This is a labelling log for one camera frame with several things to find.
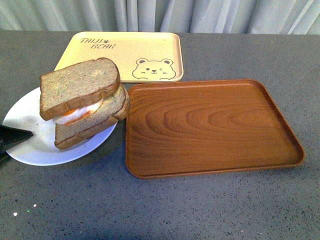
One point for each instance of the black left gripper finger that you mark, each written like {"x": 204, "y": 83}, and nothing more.
{"x": 9, "y": 138}

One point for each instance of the white round plate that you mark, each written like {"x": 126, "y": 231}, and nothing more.
{"x": 40, "y": 150}

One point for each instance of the lowest bread slice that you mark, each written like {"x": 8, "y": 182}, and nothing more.
{"x": 82, "y": 136}

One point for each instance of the fried egg toy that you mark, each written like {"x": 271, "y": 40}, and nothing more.
{"x": 75, "y": 115}

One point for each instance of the yellow bear tray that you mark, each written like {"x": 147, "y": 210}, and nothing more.
{"x": 141, "y": 57}

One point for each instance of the brown wood-grain tray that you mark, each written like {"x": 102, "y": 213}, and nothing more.
{"x": 205, "y": 127}

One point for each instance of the grey pleated curtain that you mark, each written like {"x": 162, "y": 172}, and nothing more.
{"x": 283, "y": 17}

